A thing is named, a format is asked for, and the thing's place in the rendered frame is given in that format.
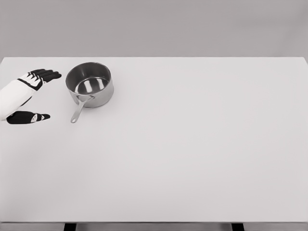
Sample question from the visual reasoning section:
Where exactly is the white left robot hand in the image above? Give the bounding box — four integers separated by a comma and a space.
0, 68, 62, 125

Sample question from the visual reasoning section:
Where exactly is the steel saucepan with long handle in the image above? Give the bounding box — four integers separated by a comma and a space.
65, 62, 115, 124

